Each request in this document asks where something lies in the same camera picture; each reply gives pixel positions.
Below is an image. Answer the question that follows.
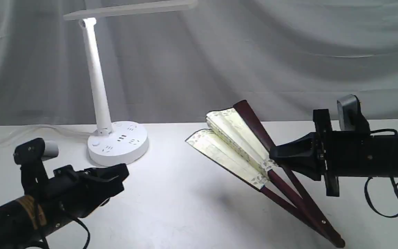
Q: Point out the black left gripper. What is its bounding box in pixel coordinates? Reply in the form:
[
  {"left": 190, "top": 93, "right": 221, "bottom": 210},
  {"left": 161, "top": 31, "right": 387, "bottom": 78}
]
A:
[{"left": 42, "top": 164, "right": 130, "bottom": 218}]

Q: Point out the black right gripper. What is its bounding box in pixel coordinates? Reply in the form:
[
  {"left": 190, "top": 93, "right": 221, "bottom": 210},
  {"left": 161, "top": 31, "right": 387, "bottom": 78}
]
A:
[{"left": 269, "top": 109, "right": 340, "bottom": 197}]

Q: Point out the cream paper folding fan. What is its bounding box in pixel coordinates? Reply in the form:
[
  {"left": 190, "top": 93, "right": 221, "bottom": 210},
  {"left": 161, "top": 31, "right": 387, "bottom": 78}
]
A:
[{"left": 185, "top": 100, "right": 346, "bottom": 248}]

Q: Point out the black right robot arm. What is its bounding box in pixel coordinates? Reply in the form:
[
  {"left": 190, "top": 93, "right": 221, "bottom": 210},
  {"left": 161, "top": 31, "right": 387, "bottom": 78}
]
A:
[{"left": 269, "top": 109, "right": 398, "bottom": 197}]

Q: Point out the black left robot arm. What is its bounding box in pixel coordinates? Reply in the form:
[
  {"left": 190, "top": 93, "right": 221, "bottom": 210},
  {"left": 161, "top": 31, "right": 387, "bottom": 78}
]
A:
[{"left": 0, "top": 164, "right": 129, "bottom": 249}]

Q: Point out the white desk lamp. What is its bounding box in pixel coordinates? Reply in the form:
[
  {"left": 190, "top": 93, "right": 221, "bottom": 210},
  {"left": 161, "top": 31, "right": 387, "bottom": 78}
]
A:
[{"left": 63, "top": 0, "right": 198, "bottom": 167}]

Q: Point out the grey backdrop curtain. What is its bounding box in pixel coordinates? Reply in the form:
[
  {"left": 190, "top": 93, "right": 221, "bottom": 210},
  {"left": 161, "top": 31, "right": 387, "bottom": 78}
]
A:
[{"left": 0, "top": 0, "right": 398, "bottom": 126}]

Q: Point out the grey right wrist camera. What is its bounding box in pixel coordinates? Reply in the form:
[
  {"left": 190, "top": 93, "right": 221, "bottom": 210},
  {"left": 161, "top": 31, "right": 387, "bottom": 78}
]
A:
[{"left": 337, "top": 94, "right": 371, "bottom": 134}]

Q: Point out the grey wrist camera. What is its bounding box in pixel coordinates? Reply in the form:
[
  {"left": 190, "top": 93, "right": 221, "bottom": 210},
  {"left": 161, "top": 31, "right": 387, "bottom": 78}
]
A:
[
  {"left": 337, "top": 94, "right": 371, "bottom": 134},
  {"left": 13, "top": 138, "right": 59, "bottom": 194}
]

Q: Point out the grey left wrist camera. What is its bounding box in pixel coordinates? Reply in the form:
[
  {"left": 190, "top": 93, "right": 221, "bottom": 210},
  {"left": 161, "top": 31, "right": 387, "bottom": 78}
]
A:
[{"left": 13, "top": 138, "right": 59, "bottom": 194}]

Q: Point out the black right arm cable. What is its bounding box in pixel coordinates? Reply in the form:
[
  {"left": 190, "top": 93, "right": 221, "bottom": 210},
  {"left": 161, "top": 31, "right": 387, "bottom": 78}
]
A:
[{"left": 364, "top": 129, "right": 398, "bottom": 218}]

